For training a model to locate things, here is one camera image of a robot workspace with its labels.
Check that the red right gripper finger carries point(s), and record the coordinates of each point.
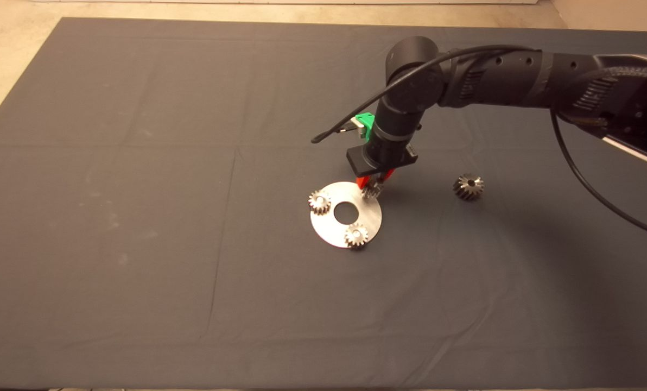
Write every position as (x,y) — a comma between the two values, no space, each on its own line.
(362,182)
(388,176)

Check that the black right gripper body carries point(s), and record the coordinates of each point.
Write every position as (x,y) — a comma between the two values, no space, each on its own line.
(383,157)

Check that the small steel spur gear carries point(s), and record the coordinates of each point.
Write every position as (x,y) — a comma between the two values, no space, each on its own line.
(319,202)
(373,190)
(356,236)

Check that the large steel spur gear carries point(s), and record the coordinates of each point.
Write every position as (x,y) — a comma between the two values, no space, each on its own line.
(468,187)

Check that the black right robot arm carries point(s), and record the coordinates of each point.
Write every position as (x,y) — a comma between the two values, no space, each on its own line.
(492,76)

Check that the round metal plate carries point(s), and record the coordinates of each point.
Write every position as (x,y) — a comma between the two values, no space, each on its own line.
(329,228)

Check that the dark grey table cloth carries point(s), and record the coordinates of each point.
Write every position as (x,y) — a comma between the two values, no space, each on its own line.
(139,217)

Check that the small silver camera box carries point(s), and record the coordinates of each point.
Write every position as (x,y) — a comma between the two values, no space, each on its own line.
(359,129)

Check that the bright green camera mount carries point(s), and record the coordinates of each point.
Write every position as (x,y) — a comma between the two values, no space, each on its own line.
(366,119)

